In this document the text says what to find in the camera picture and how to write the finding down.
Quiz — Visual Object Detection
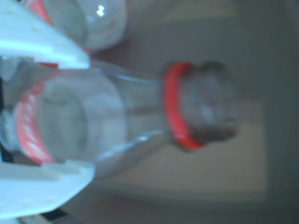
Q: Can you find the clear bottle red printed label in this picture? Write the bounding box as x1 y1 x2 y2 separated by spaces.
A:
24 0 127 56

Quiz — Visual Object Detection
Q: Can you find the clear bottle Coca-Cola script label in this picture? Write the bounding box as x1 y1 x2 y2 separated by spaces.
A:
0 62 236 180

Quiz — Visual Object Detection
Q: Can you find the grey cardboard box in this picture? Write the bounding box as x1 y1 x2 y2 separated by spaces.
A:
0 0 299 224

